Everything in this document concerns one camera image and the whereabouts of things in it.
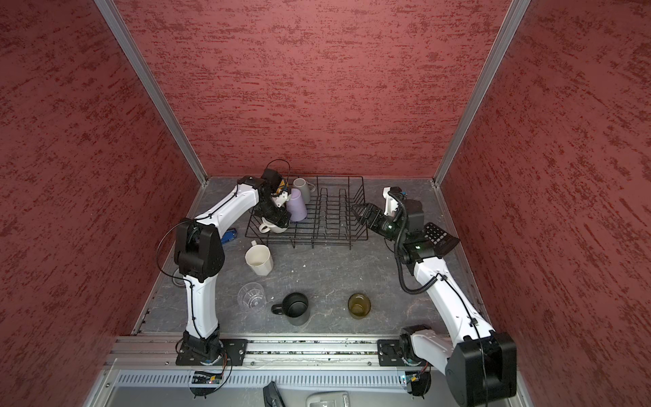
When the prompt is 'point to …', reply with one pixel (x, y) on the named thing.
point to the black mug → (295, 307)
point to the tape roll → (178, 281)
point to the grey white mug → (305, 187)
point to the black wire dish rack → (331, 215)
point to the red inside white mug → (267, 227)
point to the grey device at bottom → (329, 398)
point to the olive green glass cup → (358, 305)
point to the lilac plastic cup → (297, 205)
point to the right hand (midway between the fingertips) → (355, 216)
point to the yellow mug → (280, 186)
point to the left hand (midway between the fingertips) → (275, 223)
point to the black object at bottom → (271, 396)
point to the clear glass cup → (252, 296)
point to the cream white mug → (258, 258)
